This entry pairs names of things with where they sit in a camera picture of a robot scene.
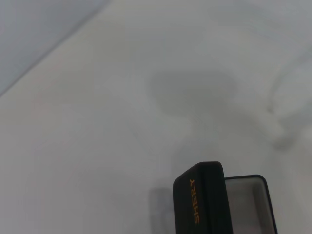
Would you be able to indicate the black glasses case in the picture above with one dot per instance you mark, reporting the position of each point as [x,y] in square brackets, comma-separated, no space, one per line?
[209,195]

